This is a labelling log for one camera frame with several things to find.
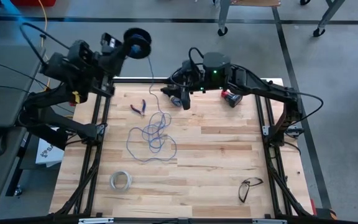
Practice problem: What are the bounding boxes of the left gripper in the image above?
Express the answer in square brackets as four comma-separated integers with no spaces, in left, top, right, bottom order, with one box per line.
[90,40,136,80]

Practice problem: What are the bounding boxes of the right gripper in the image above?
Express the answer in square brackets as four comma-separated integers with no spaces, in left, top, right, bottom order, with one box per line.
[161,60,206,111]

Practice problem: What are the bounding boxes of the black wire spool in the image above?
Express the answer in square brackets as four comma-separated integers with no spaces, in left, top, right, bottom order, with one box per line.
[122,27,152,60]

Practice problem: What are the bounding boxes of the thin blue wire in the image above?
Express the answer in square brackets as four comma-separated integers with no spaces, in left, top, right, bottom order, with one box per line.
[126,34,178,163]

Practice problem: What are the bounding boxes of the red black tool battery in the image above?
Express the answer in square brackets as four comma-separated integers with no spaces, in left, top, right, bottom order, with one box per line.
[221,90,244,108]

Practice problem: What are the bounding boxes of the wooden table on casters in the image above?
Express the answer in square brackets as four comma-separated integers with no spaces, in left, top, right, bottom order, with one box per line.
[216,0,346,38]

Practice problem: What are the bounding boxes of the clear tape roll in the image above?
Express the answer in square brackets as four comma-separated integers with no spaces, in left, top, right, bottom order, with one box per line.
[109,170,133,191]

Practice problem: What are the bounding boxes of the red plastic crate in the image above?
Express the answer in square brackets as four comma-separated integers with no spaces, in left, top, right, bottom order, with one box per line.
[10,0,57,7]

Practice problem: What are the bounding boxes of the black angled stand bar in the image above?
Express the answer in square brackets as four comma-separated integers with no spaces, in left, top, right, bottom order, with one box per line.
[14,118,70,151]

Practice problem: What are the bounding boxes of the grey desk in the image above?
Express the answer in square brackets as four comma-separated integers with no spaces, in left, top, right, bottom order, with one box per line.
[0,45,46,211]

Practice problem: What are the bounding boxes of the black safety glasses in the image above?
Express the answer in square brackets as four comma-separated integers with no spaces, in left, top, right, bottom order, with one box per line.
[237,177,264,203]

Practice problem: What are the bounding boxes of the white printed box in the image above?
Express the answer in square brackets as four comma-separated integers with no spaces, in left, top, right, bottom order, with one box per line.
[35,136,65,168]

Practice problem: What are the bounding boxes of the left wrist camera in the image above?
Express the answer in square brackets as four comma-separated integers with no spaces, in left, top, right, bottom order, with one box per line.
[100,32,123,54]

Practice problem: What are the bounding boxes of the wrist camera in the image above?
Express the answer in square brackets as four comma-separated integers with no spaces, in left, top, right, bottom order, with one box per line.
[181,60,196,75]
[100,32,123,54]

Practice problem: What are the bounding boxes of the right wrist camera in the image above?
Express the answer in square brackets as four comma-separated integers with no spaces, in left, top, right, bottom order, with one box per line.
[181,60,196,75]

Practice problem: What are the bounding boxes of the red blue handled pliers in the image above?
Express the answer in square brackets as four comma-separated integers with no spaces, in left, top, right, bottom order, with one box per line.
[130,99,147,117]

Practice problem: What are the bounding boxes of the yellow power cable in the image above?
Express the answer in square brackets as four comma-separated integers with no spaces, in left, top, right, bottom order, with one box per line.
[37,0,53,93]

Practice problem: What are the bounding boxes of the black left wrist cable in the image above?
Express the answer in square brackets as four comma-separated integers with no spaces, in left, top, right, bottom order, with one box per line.
[19,22,74,68]

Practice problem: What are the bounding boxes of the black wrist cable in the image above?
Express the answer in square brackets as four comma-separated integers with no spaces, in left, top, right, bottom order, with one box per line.
[19,22,74,68]
[170,46,324,125]

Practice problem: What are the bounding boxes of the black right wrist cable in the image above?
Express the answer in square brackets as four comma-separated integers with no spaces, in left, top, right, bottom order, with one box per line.
[170,46,324,125]

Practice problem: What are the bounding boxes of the silver metal bracket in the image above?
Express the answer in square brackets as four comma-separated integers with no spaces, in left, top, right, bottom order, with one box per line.
[78,217,114,224]
[252,218,288,224]

